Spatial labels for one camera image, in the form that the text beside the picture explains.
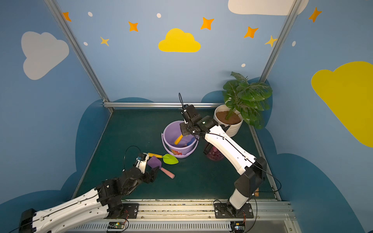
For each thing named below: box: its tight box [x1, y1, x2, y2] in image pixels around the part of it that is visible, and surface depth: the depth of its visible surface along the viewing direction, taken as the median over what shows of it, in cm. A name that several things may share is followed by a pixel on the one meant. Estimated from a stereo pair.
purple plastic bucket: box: [161, 120, 200, 159], surface depth 88 cm
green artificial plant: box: [221, 71, 273, 129], surface depth 84 cm
